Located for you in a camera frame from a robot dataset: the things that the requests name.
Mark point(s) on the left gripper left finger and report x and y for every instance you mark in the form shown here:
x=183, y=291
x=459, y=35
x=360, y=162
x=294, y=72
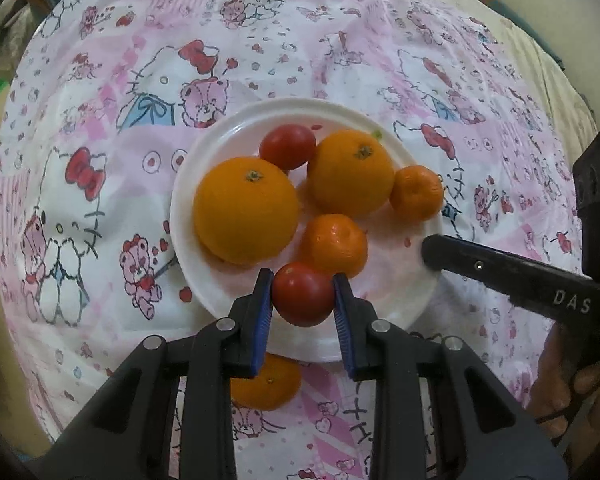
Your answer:
x=124, y=431

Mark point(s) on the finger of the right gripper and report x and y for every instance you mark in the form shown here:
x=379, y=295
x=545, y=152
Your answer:
x=566, y=297

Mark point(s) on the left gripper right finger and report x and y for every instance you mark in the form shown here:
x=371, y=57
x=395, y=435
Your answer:
x=480, y=430

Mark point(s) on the small tangerine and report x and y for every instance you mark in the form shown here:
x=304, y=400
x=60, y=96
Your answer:
x=332, y=244
x=277, y=384
x=417, y=194

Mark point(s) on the large orange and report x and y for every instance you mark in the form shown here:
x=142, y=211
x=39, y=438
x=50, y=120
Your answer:
x=245, y=211
x=350, y=173

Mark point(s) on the red cherry tomato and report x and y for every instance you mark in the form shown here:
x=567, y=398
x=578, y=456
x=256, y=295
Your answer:
x=288, y=146
x=302, y=296

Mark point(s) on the person's right hand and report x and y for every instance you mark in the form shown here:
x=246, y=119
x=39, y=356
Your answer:
x=552, y=390

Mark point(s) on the pink Hello Kitty cloth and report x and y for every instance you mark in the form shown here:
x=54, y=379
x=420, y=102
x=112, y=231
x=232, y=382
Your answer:
x=120, y=107

